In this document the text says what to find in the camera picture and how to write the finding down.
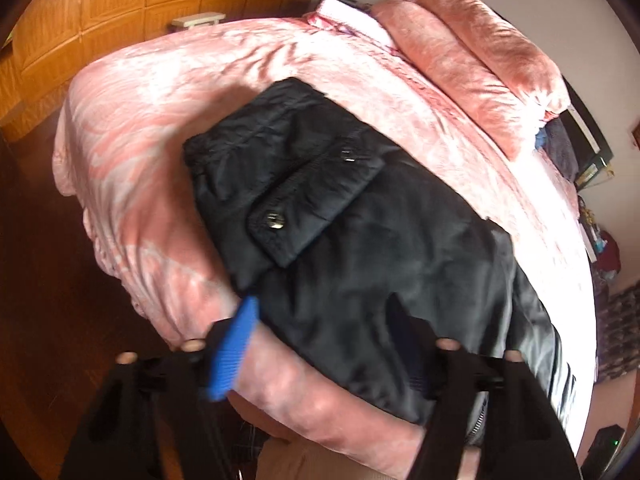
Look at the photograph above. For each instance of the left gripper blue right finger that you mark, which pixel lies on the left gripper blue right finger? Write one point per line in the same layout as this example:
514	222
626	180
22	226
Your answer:
415	343

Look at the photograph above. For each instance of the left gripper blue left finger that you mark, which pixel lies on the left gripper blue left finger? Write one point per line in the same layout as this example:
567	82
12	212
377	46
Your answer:
228	341

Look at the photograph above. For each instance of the black padded pants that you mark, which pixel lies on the black padded pants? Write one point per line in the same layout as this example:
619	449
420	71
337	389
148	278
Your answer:
327	222

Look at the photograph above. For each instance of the dark patterned curtain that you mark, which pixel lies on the dark patterned curtain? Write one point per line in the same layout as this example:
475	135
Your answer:
618	333

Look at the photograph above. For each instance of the black nightstand with clutter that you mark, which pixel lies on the black nightstand with clutter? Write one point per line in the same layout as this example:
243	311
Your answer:
594	241

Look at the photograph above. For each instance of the blue garment on bed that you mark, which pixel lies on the blue garment on bed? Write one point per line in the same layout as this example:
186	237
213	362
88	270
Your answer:
541	138

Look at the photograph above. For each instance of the pink bed with blanket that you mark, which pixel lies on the pink bed with blanket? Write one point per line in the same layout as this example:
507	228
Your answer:
118	150

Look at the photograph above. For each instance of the dark grey pillow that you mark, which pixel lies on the dark grey pillow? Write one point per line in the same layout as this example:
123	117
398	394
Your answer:
559	149

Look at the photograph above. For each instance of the dark wooden headboard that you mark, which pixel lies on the dark wooden headboard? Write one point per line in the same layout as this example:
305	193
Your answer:
591	149

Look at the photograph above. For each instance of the folded pink comforter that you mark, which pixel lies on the folded pink comforter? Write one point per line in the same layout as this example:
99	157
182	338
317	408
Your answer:
507	85

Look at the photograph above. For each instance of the small white side stool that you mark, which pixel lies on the small white side stool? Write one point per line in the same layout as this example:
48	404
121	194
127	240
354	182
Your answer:
195	20

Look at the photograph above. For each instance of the folded pink white towel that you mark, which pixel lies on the folded pink white towel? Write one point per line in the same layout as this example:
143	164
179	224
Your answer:
340	17

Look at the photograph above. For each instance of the wooden wardrobe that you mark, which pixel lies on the wooden wardrobe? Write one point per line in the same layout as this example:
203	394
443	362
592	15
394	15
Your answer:
54	39

